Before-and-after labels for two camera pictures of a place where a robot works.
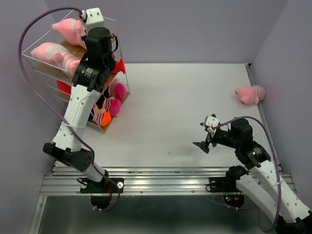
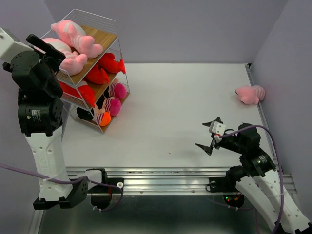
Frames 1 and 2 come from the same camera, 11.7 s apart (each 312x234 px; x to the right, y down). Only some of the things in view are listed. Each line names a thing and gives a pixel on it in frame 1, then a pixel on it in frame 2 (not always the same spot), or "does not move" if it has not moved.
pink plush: (250, 94) does not move
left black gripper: (83, 38) → (54, 62)
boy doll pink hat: (117, 89) does not move
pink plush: (72, 30) does not move
